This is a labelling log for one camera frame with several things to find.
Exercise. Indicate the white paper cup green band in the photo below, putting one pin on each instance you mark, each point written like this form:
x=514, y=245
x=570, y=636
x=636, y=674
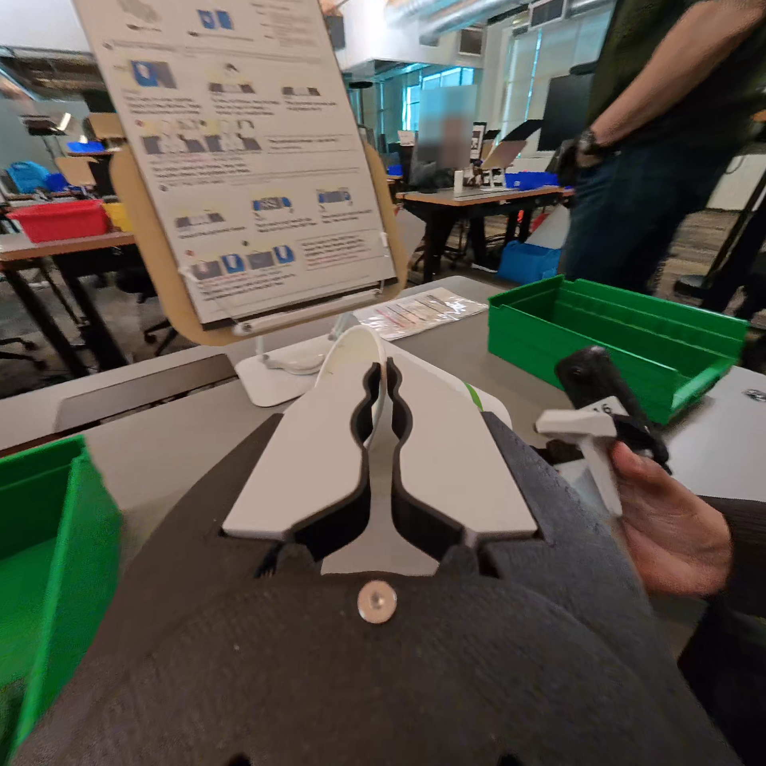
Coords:
x=353, y=353

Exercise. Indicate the laminated paper sheet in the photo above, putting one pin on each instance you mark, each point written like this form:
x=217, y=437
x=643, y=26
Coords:
x=419, y=311

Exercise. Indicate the small white box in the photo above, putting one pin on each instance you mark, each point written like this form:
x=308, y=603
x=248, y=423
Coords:
x=458, y=182

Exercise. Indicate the wooden document stand white base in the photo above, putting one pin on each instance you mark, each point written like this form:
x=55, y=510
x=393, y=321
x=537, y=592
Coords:
x=502, y=157
x=149, y=269

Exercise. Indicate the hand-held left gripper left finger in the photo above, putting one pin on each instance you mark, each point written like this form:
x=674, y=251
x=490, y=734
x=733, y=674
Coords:
x=299, y=473

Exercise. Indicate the yellow plastic bin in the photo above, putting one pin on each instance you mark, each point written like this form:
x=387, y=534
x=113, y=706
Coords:
x=119, y=216

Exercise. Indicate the black office chair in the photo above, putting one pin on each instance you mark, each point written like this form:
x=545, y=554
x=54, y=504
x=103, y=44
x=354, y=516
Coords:
x=158, y=323

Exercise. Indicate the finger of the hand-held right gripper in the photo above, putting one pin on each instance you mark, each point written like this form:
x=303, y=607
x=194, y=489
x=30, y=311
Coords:
x=574, y=423

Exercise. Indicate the grey desk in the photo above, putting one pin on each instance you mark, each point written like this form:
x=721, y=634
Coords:
x=167, y=437

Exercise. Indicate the person's right forearm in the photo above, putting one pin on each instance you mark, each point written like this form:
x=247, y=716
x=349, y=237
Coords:
x=742, y=598

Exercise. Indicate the large blue plastic bin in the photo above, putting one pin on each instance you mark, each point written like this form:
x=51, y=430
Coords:
x=526, y=263

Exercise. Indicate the round desk grommet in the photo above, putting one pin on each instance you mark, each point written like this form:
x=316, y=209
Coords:
x=756, y=395

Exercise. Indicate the red plastic bin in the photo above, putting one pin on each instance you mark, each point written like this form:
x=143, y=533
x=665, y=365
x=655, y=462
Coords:
x=60, y=220

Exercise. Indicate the wooden table black legs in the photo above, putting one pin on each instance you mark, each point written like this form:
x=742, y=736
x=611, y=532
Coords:
x=479, y=197
x=60, y=245

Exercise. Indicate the green plastic bin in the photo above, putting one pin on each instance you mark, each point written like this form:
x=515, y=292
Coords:
x=598, y=335
x=48, y=568

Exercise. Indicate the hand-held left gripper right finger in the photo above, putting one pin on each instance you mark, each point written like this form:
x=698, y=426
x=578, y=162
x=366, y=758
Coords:
x=464, y=473

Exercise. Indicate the black monitor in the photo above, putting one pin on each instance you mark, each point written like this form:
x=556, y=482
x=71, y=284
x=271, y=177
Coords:
x=565, y=111

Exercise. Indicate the black white marker sign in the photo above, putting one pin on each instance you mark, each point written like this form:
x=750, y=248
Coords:
x=479, y=139

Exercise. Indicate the printed instruction sheet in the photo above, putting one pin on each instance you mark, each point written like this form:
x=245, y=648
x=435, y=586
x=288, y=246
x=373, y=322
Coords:
x=239, y=149

